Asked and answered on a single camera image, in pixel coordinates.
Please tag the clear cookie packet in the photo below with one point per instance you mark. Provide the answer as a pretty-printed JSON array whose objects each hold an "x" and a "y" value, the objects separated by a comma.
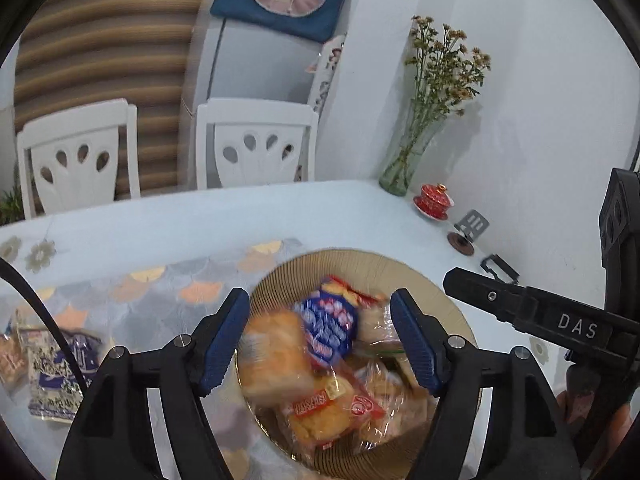
[{"x": 395, "y": 400}]

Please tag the grey phone stand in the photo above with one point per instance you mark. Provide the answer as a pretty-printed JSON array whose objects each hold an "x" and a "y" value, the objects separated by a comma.
[{"x": 472, "y": 225}]

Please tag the orange brown snack packet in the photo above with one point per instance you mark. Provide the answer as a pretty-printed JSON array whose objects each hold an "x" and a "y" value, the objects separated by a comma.
[{"x": 10, "y": 360}]

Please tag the dark print clear packet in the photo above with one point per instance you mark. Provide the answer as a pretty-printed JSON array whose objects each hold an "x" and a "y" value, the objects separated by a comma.
[{"x": 55, "y": 375}]

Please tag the blue pink cloth cover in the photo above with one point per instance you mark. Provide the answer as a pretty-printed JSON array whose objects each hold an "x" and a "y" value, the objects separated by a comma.
[{"x": 240, "y": 0}]

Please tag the white patterned board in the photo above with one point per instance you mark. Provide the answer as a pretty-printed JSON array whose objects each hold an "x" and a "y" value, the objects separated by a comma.
[{"x": 325, "y": 75}]

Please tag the white refrigerator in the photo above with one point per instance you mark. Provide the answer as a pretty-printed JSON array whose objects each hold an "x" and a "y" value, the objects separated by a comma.
[{"x": 250, "y": 65}]

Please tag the green glass vase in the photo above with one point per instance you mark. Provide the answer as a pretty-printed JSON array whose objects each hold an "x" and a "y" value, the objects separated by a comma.
[{"x": 400, "y": 170}]

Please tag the red lidded teacup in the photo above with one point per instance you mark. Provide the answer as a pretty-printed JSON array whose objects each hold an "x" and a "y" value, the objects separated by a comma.
[{"x": 434, "y": 200}]

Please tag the person's right hand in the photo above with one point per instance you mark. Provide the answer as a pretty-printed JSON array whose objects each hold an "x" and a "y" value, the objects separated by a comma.
[{"x": 567, "y": 407}]

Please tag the round brown coaster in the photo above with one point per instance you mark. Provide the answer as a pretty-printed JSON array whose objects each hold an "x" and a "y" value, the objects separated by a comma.
[{"x": 460, "y": 245}]

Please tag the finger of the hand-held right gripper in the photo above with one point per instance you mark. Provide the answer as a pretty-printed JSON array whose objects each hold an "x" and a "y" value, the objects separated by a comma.
[{"x": 525, "y": 305}]

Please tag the brown toast bread packet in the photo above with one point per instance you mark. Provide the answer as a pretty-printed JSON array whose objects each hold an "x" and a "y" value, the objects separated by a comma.
[{"x": 275, "y": 355}]

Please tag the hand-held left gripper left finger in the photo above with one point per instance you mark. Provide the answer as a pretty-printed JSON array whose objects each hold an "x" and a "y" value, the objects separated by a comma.
[{"x": 225, "y": 345}]

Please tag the black metal clip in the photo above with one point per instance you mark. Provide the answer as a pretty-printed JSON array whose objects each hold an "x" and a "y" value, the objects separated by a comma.
[{"x": 500, "y": 270}]

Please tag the striped brown window blind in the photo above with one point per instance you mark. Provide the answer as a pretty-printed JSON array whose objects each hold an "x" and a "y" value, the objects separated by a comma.
[{"x": 100, "y": 35}]

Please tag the green potted plant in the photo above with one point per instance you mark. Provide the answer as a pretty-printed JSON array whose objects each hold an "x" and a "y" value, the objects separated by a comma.
[{"x": 11, "y": 205}]

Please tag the round woven gold plate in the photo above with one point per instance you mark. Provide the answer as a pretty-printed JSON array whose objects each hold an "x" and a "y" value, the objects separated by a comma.
[{"x": 300, "y": 267}]

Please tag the white chair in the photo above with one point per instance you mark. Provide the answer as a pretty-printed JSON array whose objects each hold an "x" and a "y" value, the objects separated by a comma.
[
  {"x": 75, "y": 125},
  {"x": 255, "y": 115}
]

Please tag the blue red snack packet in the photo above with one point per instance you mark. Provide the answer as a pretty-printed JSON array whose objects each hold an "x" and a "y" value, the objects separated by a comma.
[{"x": 325, "y": 325}]

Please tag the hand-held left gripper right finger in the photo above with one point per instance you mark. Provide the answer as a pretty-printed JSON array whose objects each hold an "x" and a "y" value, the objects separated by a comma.
[{"x": 415, "y": 345}]

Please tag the dried flower bunch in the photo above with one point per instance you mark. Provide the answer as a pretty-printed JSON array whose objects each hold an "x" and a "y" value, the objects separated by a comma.
[{"x": 445, "y": 65}]

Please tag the orange snack packet red label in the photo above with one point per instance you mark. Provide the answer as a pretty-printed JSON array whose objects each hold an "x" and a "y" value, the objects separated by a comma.
[{"x": 320, "y": 415}]

